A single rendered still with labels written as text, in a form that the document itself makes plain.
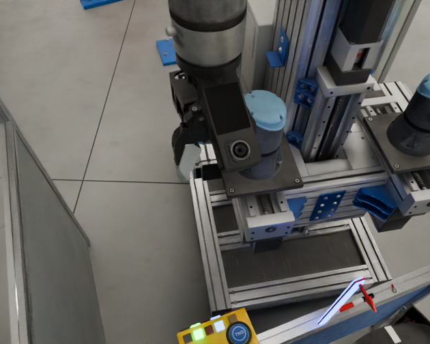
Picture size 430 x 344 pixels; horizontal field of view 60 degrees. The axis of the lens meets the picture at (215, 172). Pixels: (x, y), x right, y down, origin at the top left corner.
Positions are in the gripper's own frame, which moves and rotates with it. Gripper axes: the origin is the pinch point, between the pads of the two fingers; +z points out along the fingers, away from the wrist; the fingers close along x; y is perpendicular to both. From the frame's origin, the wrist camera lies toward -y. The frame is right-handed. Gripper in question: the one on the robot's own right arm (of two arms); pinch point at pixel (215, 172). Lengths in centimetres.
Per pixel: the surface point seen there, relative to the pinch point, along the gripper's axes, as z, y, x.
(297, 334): 62, -16, -18
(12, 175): 48, 52, 45
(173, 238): 148, 64, 1
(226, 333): 40.7, -13.4, 2.4
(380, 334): 31.0, -25.6, -24.0
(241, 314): 40.8, -11.0, -2.3
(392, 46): 110, 128, -174
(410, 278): 62, -14, -55
